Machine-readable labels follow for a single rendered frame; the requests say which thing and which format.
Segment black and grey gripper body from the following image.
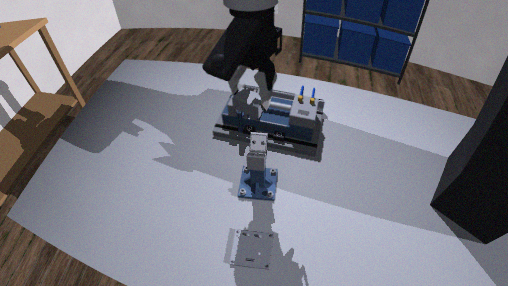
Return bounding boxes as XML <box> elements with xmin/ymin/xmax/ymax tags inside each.
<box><xmin>229</xmin><ymin>7</ymin><xmax>282</xmax><ymax>70</ymax></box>

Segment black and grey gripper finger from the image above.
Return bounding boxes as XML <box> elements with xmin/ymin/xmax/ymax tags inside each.
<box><xmin>254</xmin><ymin>55</ymin><xmax>277</xmax><ymax>111</ymax></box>
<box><xmin>228</xmin><ymin>65</ymin><xmax>247</xmax><ymax>96</ymax></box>

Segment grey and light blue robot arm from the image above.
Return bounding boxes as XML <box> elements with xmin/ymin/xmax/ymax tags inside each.
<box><xmin>202</xmin><ymin>0</ymin><xmax>279</xmax><ymax>81</ymax></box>

